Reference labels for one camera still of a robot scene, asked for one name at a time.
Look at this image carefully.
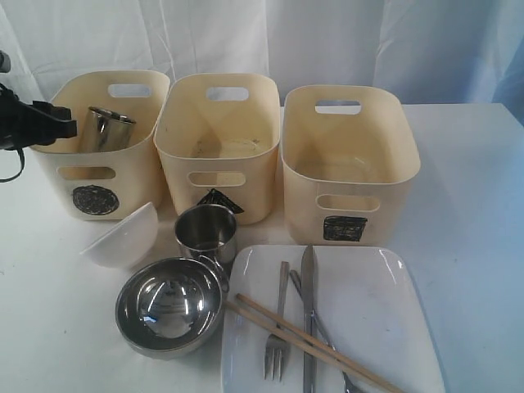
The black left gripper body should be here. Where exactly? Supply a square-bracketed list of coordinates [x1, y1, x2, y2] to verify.
[1, 84, 34, 150]

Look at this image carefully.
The upper wooden chopstick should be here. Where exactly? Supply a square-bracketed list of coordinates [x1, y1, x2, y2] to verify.
[235, 291, 405, 393]

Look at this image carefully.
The white backdrop curtain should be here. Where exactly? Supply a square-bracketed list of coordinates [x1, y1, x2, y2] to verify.
[1, 1, 523, 118]

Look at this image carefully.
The steel table knife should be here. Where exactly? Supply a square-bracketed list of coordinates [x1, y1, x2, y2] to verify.
[300, 245, 316, 393]

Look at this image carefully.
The steel mug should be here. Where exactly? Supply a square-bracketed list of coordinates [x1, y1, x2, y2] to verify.
[78, 106, 136, 153]
[174, 204, 237, 282]

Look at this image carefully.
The white ceramic bowl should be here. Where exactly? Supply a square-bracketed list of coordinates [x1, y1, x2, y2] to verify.
[79, 202, 159, 269]

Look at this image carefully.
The cream bin with square mark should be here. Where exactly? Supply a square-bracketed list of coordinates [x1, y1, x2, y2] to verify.
[281, 85, 421, 246]

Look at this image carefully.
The stainless steel bowl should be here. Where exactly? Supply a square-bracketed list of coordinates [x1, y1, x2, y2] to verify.
[115, 256, 229, 360]

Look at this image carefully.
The lower wooden chopstick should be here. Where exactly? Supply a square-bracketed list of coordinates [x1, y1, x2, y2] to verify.
[224, 301, 401, 392]

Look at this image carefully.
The cream bin with circle mark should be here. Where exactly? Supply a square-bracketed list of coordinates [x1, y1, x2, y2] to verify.
[31, 70, 170, 220]

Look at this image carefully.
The white rectangular plate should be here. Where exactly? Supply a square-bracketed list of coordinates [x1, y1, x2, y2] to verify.
[221, 245, 445, 392]

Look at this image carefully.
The cream bin with triangle mark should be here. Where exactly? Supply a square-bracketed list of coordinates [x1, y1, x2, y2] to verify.
[154, 74, 280, 224]

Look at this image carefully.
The black cable loop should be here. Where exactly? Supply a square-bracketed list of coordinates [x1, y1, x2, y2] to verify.
[0, 147, 26, 183]

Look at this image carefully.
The wooden chopstick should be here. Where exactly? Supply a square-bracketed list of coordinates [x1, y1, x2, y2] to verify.
[235, 291, 405, 393]
[224, 301, 401, 392]

